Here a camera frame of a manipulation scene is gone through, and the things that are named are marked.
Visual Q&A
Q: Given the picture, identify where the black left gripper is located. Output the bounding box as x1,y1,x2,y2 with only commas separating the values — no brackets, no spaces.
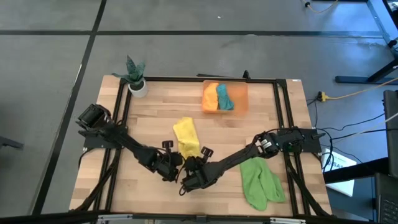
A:
149,140,180,183

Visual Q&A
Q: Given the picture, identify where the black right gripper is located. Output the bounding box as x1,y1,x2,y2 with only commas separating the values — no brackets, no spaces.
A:
180,146,220,194

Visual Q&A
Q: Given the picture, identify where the yellow microfiber towel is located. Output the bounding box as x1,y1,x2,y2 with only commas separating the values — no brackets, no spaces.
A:
172,116,203,161

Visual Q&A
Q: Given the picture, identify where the orange microfiber towel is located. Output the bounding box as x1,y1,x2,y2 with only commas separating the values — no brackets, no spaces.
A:
201,82,220,113

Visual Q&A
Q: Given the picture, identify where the teal microfiber towel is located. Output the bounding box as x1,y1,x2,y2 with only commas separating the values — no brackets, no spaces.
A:
216,83,235,111

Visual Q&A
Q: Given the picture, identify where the orange plastic basket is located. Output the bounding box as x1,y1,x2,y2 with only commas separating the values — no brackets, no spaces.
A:
201,80,250,117

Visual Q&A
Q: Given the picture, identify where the green microfiber towel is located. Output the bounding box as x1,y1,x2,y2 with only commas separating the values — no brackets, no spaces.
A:
239,156,287,212

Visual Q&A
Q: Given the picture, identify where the white plant pot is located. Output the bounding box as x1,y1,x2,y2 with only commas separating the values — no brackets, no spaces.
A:
127,79,149,99

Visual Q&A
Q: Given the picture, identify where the black beam with silver brackets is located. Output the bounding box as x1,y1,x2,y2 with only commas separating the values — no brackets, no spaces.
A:
0,211,398,224

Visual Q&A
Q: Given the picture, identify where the green artificial plant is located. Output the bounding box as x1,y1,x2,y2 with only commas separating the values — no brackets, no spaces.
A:
111,55,147,85

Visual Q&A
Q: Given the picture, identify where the white printed box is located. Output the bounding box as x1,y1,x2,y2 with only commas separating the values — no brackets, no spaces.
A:
322,147,357,197

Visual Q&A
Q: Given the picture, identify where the black desk edge bar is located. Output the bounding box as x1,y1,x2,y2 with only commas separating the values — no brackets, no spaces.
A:
323,157,390,185

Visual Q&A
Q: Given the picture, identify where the dark floor object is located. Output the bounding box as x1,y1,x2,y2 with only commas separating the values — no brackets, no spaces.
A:
0,135,24,150

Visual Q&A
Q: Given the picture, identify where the black keyboard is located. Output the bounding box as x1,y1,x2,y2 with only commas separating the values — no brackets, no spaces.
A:
374,172,398,224

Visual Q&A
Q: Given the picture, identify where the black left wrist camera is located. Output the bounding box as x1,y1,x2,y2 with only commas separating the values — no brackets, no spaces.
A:
170,152,185,167

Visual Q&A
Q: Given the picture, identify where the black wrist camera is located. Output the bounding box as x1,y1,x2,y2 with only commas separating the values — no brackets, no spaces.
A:
185,156,201,172
170,152,185,167

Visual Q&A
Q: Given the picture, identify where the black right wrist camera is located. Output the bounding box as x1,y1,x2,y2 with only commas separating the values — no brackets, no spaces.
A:
185,156,201,172

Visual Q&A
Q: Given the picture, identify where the black aluminium table frame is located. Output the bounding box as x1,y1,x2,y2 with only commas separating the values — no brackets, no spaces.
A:
73,75,335,218

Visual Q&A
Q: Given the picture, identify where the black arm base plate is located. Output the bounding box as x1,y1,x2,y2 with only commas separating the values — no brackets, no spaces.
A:
277,127,323,154
78,124,128,150

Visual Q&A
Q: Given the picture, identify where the black floor cable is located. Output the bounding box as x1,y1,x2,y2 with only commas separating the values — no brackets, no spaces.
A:
323,112,386,133

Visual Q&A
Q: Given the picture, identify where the yellow extension cord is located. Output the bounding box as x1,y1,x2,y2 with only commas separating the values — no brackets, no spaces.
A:
317,77,398,103

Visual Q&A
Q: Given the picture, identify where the yellow cable with black plug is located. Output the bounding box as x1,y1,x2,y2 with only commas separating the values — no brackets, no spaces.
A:
300,0,340,15

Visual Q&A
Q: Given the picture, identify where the white cable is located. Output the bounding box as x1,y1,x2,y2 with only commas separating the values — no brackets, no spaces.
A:
351,111,398,138

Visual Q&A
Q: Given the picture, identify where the black desk leg frame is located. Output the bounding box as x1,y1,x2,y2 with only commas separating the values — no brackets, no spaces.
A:
335,0,398,85

